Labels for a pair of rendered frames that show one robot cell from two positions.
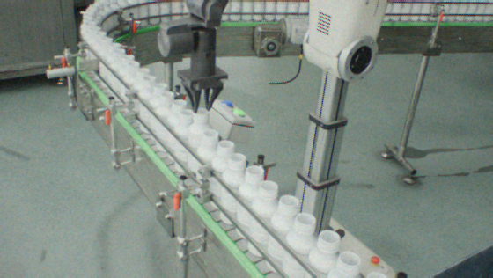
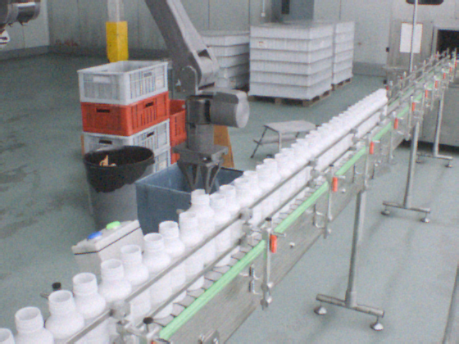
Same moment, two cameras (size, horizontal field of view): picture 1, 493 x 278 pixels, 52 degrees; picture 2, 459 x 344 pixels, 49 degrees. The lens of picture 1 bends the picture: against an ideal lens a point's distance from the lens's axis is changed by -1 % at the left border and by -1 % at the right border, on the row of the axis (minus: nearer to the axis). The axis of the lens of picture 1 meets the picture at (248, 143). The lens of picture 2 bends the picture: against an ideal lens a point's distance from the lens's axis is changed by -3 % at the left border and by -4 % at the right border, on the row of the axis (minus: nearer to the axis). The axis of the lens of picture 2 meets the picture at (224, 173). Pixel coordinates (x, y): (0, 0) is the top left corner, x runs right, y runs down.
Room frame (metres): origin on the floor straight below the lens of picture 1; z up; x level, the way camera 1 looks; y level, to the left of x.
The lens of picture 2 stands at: (1.48, 1.07, 1.59)
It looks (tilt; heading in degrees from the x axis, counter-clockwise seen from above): 19 degrees down; 245
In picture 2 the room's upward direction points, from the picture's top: straight up
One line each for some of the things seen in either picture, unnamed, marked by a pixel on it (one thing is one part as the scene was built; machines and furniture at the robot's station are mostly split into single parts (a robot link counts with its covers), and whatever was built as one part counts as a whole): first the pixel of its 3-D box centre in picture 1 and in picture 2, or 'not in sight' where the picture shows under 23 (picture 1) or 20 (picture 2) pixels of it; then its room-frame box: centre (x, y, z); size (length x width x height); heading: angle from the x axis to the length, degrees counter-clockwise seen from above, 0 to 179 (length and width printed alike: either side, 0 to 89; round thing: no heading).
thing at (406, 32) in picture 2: not in sight; (411, 37); (-2.60, -2.98, 1.22); 0.23 x 0.03 x 0.32; 125
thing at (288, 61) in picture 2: not in sight; (292, 61); (-3.08, -5.99, 0.59); 1.24 x 1.03 x 1.17; 37
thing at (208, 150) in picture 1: (209, 163); (217, 229); (1.04, 0.09, 1.08); 0.06 x 0.06 x 0.17
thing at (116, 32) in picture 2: not in sight; (117, 47); (-1.28, -10.10, 0.55); 0.40 x 0.40 x 1.10; 35
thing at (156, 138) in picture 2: not in sight; (128, 138); (0.52, -2.66, 0.55); 0.61 x 0.41 x 0.22; 42
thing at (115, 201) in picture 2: not in sight; (121, 201); (0.75, -2.02, 0.32); 0.45 x 0.45 x 0.64
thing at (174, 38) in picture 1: (187, 25); (217, 94); (1.06, 0.15, 1.41); 0.12 x 0.09 x 0.12; 126
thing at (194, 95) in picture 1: (200, 93); (202, 171); (1.09, 0.12, 1.24); 0.07 x 0.07 x 0.09; 35
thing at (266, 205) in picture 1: (265, 218); (261, 196); (0.84, -0.05, 1.08); 0.06 x 0.06 x 0.17
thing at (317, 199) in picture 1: (311, 215); not in sight; (1.65, -0.28, 0.49); 0.13 x 0.13 x 0.40; 35
